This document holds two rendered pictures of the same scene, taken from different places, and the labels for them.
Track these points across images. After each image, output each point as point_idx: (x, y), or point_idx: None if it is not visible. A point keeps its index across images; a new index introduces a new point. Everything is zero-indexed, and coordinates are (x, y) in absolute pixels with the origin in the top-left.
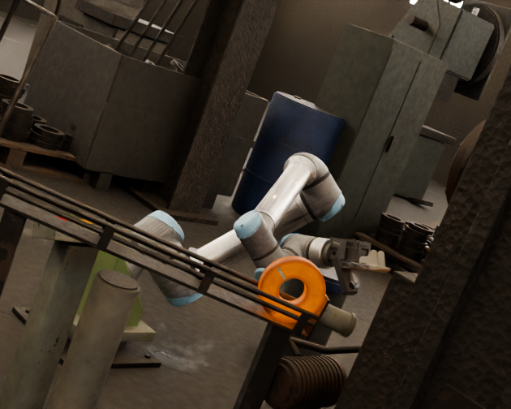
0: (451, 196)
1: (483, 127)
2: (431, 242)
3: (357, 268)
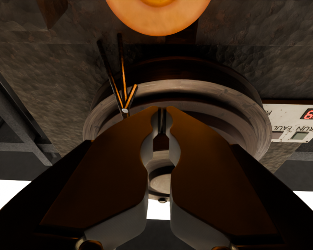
0: (83, 130)
1: (39, 126)
2: (120, 111)
3: (20, 195)
